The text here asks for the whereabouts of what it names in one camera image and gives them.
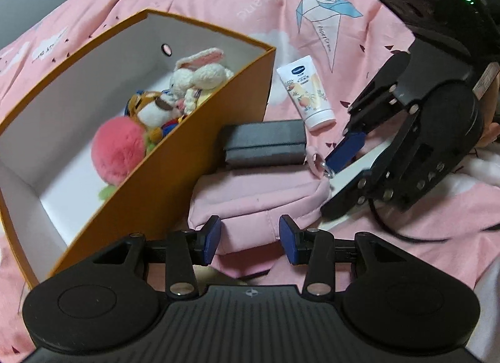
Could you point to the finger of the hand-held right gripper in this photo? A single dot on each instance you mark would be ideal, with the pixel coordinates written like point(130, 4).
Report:
point(347, 148)
point(351, 197)

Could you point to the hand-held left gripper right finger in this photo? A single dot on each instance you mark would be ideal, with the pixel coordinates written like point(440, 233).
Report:
point(288, 242)

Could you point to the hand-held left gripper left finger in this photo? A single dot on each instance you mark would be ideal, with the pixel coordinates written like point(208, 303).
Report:
point(211, 240)

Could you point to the pink fabric pouch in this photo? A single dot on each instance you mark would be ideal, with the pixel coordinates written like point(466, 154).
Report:
point(254, 199)

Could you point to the dark grey box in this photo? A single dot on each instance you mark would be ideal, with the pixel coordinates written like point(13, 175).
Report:
point(265, 144)

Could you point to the orange cardboard box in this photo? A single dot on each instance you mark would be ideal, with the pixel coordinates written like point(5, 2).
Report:
point(218, 113)

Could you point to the pink fluffy plush with green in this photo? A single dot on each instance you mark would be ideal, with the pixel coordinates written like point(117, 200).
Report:
point(119, 148)

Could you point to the orange tiger plush toy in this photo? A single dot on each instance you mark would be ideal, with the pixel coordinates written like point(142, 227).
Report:
point(156, 113)

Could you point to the cream crocheted rabbit toy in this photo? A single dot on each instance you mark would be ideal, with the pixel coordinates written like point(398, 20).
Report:
point(195, 73)

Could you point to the white hand cream tube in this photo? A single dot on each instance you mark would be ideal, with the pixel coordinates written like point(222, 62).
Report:
point(308, 89)

